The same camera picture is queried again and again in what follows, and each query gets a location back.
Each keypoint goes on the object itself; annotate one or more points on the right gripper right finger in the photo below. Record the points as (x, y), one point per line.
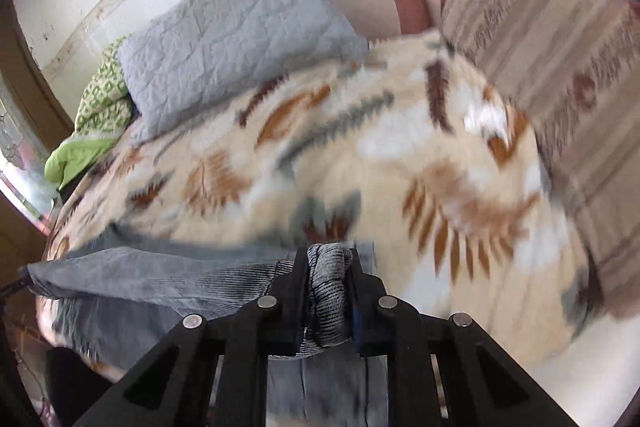
(442, 372)

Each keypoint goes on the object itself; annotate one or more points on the green patterned quilt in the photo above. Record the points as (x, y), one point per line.
(104, 113)

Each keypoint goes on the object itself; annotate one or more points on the grey quilted pillow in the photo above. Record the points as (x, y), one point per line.
(201, 53)

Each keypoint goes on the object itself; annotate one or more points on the leaf pattern fleece blanket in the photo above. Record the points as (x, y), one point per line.
(409, 155)

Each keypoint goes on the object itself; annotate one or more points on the stained glass wooden door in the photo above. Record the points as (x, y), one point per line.
(33, 123)

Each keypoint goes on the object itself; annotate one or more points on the grey denim pants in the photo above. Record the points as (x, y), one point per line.
(122, 292)

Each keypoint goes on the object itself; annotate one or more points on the striped beige sofa cushion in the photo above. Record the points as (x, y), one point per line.
(572, 66)

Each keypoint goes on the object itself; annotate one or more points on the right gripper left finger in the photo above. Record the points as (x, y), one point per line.
(227, 357)

